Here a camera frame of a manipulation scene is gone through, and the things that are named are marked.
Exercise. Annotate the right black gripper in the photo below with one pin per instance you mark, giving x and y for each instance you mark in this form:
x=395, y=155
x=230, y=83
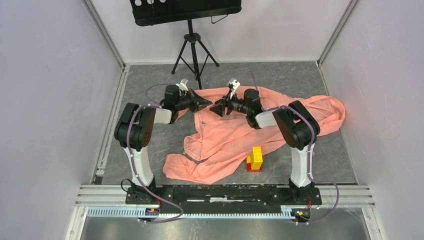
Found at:
x=219, y=108

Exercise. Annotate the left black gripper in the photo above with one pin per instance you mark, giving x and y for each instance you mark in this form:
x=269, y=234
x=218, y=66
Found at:
x=198, y=102

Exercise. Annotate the salmon pink thin jacket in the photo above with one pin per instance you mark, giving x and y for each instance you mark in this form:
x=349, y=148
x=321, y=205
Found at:
x=223, y=143

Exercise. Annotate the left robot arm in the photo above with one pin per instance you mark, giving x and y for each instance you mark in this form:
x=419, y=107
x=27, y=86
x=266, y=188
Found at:
x=134, y=130

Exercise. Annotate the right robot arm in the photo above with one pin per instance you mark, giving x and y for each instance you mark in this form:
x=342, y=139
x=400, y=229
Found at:
x=297, y=126

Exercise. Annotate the black music stand tripod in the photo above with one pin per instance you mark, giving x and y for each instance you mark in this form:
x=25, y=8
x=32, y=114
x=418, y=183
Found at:
x=193, y=53

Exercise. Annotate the yellow toy brick block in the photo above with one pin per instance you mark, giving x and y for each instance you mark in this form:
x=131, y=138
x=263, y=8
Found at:
x=256, y=152

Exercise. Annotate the red toy brick base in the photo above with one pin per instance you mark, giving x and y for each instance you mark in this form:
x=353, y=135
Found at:
x=250, y=167

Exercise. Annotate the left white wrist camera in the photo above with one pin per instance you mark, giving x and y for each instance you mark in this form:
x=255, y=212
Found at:
x=182, y=85

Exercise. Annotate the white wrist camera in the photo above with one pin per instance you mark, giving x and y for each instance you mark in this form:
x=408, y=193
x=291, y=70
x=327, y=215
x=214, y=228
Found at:
x=233, y=85
x=182, y=85

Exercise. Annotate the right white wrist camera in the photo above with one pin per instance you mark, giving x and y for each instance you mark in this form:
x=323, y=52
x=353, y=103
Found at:
x=233, y=85

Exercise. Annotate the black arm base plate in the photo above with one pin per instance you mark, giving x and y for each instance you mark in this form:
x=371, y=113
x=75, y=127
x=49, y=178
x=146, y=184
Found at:
x=222, y=199

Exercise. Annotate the white slotted cable duct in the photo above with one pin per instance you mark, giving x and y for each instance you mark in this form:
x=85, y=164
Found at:
x=150, y=213

